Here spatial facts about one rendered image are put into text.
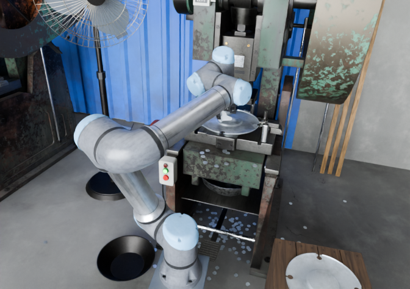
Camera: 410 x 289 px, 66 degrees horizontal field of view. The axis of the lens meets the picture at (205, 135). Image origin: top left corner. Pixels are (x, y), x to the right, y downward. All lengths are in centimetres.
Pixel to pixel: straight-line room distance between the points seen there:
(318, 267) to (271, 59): 89
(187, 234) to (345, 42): 79
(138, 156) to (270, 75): 111
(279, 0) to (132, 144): 87
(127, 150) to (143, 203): 32
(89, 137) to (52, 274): 120
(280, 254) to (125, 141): 94
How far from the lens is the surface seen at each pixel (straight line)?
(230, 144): 152
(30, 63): 259
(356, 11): 110
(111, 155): 78
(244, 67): 148
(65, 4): 182
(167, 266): 116
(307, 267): 147
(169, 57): 291
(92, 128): 86
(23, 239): 218
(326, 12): 109
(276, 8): 137
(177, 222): 109
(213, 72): 102
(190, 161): 156
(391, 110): 291
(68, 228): 216
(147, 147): 77
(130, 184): 98
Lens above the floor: 142
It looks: 28 degrees down
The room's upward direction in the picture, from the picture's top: 3 degrees clockwise
